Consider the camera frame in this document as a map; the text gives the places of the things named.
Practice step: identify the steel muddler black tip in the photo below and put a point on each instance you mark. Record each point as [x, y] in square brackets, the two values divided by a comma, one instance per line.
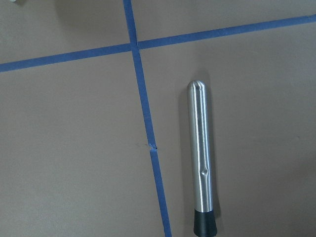
[204, 216]

